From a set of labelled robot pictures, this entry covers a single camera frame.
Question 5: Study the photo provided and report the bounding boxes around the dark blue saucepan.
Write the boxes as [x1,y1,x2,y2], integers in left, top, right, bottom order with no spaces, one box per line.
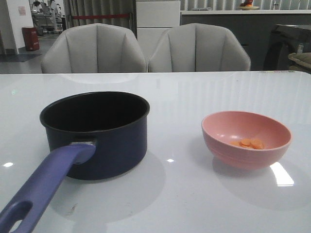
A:
[0,91,150,233]

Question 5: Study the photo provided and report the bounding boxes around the pink plastic bowl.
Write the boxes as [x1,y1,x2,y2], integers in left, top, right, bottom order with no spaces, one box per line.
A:
[201,111,292,170]

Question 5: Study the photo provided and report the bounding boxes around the orange ham slices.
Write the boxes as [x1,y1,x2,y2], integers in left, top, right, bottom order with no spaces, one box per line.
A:
[230,138,265,150]

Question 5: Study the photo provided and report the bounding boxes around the right grey upholstered chair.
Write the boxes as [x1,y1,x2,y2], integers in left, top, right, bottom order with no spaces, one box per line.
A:
[148,23,251,72]

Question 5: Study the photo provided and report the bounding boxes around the grey upholstered chair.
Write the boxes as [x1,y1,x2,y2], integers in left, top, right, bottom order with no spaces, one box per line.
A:
[41,23,147,74]
[148,23,251,72]

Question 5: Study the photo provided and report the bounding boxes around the left grey upholstered chair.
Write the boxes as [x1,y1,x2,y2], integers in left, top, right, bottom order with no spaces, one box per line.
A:
[41,23,147,74]

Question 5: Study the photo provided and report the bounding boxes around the white cabinet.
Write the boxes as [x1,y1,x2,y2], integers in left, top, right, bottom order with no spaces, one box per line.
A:
[136,0,180,60]

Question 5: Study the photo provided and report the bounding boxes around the red barrier tape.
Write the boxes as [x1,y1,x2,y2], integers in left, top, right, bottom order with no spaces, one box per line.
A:
[71,13,131,20]

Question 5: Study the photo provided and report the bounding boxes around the grey counter white top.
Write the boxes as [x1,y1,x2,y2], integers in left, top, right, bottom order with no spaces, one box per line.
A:
[180,9,311,71]

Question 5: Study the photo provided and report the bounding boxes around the grey curtain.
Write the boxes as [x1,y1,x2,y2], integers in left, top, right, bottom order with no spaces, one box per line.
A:
[63,0,137,34]

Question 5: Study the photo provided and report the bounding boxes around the fruit plate on counter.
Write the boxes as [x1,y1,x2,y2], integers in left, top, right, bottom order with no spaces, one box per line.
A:
[239,0,260,10]

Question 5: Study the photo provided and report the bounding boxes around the red bin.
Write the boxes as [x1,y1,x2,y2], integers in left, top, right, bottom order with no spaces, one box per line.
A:
[22,27,39,51]

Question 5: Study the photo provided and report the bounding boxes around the dark grey appliance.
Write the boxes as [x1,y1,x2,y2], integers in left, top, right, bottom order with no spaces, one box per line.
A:
[263,24,311,70]

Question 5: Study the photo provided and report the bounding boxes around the beige cushion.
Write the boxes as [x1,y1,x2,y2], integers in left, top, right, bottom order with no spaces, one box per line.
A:
[288,52,311,74]

